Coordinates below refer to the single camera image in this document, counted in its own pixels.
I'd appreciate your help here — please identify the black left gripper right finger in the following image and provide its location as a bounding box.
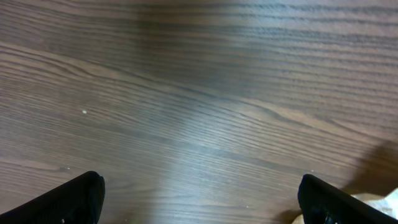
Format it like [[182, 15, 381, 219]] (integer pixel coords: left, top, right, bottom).
[[298, 174, 397, 224]]

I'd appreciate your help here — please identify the brown snack packet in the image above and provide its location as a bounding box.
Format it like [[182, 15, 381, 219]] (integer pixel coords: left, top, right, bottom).
[[292, 190, 397, 224]]

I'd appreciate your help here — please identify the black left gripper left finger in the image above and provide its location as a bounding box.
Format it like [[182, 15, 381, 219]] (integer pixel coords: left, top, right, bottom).
[[1, 171, 105, 224]]

